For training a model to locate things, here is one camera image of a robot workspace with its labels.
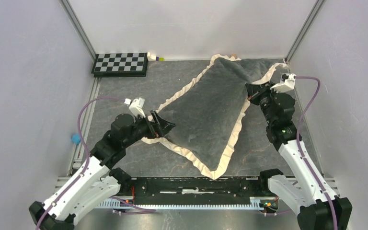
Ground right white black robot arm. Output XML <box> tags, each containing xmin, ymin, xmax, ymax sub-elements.
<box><xmin>245</xmin><ymin>83</ymin><xmax>353</xmax><ymax>230</ymax></box>

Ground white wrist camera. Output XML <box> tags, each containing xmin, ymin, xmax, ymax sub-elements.
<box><xmin>124</xmin><ymin>97</ymin><xmax>146</xmax><ymax>118</ymax></box>
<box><xmin>270</xmin><ymin>73</ymin><xmax>296</xmax><ymax>93</ymax></box>

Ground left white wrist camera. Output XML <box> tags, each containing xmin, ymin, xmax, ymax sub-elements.
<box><xmin>124</xmin><ymin>97</ymin><xmax>146</xmax><ymax>118</ymax></box>

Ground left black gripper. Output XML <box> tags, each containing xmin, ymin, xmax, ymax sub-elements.
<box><xmin>124</xmin><ymin>109</ymin><xmax>176</xmax><ymax>147</ymax></box>

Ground blue small object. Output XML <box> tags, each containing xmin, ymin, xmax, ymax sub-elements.
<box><xmin>71</xmin><ymin>134</ymin><xmax>81</xmax><ymax>145</ymax></box>

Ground grey cream ruffled pillowcase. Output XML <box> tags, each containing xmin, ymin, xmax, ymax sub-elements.
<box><xmin>142</xmin><ymin>54</ymin><xmax>287</xmax><ymax>180</ymax></box>

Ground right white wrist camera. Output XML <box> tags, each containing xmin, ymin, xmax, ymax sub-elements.
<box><xmin>270</xmin><ymin>73</ymin><xmax>296</xmax><ymax>93</ymax></box>

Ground black white checkerboard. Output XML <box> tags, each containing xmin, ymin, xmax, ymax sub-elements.
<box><xmin>91</xmin><ymin>52</ymin><xmax>148</xmax><ymax>78</ymax></box>

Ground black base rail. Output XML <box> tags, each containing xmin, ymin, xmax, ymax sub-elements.
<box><xmin>118</xmin><ymin>176</ymin><xmax>276</xmax><ymax>205</ymax></box>

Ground white toothed cable tray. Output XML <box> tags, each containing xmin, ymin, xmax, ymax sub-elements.
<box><xmin>95</xmin><ymin>197</ymin><xmax>279</xmax><ymax>211</ymax></box>

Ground small white block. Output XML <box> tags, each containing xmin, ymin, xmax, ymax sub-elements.
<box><xmin>147</xmin><ymin>52</ymin><xmax>159</xmax><ymax>61</ymax></box>

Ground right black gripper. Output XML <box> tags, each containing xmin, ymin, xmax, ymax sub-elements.
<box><xmin>246</xmin><ymin>80</ymin><xmax>281</xmax><ymax>125</ymax></box>

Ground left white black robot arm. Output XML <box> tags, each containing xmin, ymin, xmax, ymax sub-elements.
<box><xmin>29</xmin><ymin>111</ymin><xmax>176</xmax><ymax>230</ymax></box>

